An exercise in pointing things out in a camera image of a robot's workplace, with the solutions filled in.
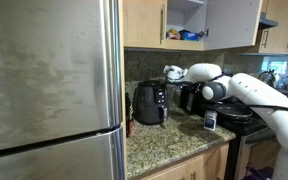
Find black stove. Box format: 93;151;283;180
197;99;288;180

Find black whey protein bag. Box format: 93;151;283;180
125;93;134;138

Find food packages on shelf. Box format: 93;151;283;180
166;28;199;41

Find stainless steel refrigerator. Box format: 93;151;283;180
0;0;126;180

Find wooden upper cabinet left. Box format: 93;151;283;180
122;0;167;48

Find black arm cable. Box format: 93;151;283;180
213;73;288;117

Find black frying pan front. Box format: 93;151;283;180
212;104;253;121

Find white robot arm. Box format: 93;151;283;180
163;63;288;180

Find wooden upper cabinet right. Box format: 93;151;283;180
258;0;288;55

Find open grey cabinet door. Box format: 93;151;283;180
204;0;263;50

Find wooden lower cabinet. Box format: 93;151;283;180
131;143;229;180

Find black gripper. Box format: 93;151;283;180
180;83;205;115

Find chrome sink faucet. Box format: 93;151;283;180
258;71;276;87

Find black air fryer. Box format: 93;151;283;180
133;80;168;125

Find wooden cabinet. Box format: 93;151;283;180
258;0;288;55
131;143;229;180
122;0;167;48

